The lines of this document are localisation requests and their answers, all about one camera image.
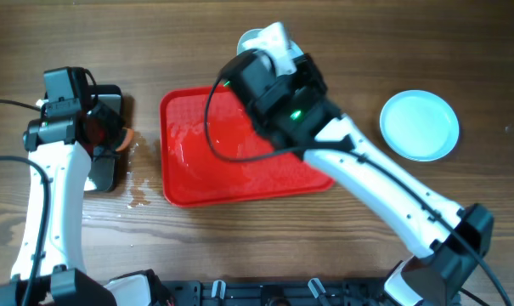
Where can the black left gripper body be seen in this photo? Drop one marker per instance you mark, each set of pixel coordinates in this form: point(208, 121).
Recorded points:
point(108, 123)

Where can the orange green sponge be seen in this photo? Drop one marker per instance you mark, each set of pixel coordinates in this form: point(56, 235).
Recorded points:
point(124, 139)

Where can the white plate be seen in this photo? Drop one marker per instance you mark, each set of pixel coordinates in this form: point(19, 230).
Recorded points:
point(294, 51)
point(419, 125)

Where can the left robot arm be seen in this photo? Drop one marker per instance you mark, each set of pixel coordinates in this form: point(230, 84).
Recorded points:
point(60, 145)

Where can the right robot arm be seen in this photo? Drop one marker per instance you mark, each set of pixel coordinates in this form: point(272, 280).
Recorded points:
point(291, 110)

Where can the red plastic tray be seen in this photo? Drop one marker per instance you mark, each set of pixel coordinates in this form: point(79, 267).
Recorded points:
point(192, 176)

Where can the black water basin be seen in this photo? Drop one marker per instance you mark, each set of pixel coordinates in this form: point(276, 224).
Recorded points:
point(102, 175)

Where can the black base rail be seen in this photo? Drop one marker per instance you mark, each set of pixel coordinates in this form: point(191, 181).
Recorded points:
point(347, 292)

